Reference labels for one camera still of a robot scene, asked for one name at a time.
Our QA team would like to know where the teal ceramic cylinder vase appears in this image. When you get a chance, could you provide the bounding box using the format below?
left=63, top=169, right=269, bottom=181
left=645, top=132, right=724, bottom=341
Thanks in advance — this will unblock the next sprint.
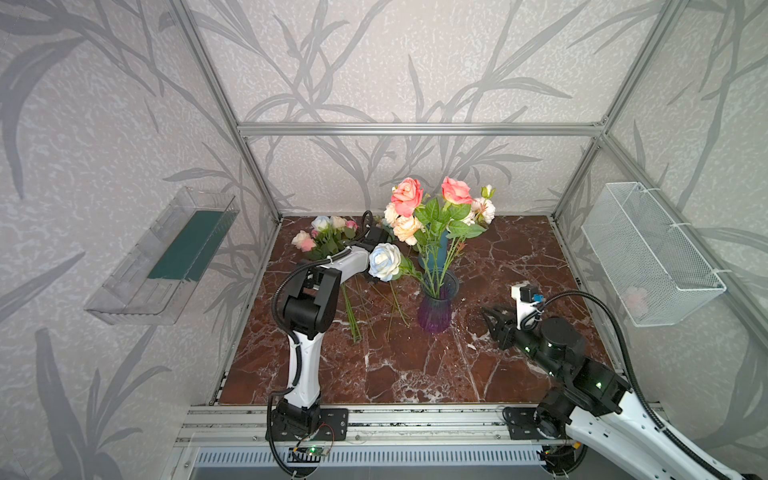
left=432, top=231, right=448, bottom=272

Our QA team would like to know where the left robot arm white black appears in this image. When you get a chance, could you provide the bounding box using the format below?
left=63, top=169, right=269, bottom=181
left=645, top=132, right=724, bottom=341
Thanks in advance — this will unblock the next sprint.
left=270, top=210, right=388, bottom=432

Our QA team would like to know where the purple blue glass vase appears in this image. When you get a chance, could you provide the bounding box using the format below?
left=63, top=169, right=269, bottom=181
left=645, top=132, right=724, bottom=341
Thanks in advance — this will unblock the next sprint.
left=417, top=270, right=460, bottom=334

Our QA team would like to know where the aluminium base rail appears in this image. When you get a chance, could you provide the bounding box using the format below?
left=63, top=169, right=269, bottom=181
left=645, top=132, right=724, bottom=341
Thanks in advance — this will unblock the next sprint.
left=174, top=403, right=566, bottom=447

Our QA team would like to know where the white wire mesh basket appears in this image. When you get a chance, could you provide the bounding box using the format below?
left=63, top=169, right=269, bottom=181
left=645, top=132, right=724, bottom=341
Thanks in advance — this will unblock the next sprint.
left=582, top=182, right=727, bottom=328

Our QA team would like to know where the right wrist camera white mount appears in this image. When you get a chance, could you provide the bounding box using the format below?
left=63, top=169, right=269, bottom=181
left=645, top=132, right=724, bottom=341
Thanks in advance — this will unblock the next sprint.
left=510, top=281, right=545, bottom=331

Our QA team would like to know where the pale pink peony flower stem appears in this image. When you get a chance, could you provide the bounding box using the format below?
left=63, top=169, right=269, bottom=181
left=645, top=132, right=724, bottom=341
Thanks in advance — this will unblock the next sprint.
left=462, top=184, right=496, bottom=230

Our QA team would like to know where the horizontal aluminium frame bar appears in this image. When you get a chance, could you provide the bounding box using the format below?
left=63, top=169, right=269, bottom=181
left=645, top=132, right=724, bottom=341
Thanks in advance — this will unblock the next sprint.
left=237, top=122, right=602, bottom=138

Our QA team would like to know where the clear plastic wall shelf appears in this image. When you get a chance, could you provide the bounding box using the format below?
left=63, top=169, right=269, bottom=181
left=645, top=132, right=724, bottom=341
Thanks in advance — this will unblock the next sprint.
left=85, top=187, right=240, bottom=326

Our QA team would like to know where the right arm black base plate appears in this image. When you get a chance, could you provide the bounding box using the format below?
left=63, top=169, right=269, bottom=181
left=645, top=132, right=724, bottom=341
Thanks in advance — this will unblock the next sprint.
left=502, top=406, right=561, bottom=440

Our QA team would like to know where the dark pink rose stem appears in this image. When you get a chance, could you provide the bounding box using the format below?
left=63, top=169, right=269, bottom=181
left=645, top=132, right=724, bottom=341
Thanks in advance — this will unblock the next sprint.
left=388, top=176, right=445, bottom=298

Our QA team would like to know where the pink rose flower stem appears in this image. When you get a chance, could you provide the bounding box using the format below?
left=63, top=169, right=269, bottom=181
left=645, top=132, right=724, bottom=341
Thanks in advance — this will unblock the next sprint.
left=433, top=177, right=486, bottom=297

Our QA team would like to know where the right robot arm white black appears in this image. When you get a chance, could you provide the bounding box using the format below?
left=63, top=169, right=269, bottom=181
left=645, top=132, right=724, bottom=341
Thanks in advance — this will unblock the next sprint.
left=482, top=306, right=758, bottom=479

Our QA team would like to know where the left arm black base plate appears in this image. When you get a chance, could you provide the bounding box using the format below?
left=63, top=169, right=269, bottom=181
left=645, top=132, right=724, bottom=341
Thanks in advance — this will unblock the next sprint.
left=267, top=407, right=349, bottom=442

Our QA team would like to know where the blue white rose stem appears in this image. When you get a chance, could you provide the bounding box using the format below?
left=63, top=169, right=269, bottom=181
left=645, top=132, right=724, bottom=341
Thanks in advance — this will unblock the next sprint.
left=367, top=243, right=430, bottom=291

